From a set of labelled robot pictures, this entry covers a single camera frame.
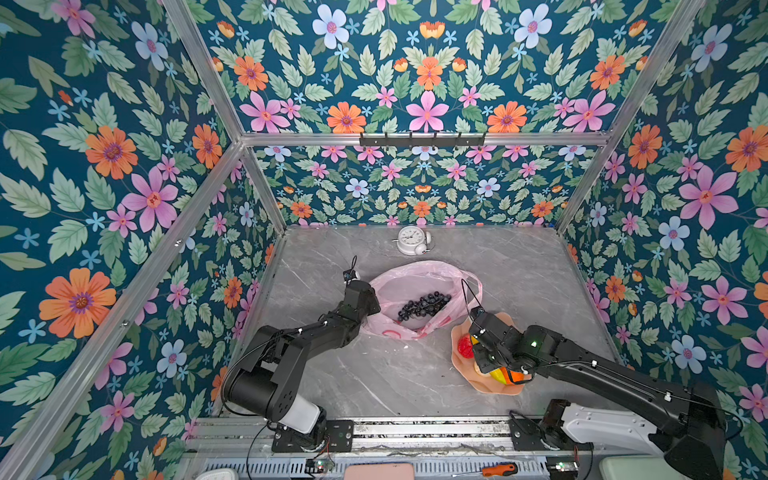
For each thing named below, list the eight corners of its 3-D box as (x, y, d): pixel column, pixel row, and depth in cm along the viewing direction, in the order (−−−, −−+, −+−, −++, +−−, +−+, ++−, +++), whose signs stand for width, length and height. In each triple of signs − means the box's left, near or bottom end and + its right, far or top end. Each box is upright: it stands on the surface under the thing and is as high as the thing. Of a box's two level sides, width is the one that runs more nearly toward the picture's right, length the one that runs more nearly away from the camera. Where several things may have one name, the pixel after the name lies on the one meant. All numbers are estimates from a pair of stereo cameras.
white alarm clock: (391, 249, 115) (391, 241, 111) (404, 230, 122) (403, 222, 118) (423, 260, 111) (424, 252, 108) (434, 240, 118) (435, 232, 114)
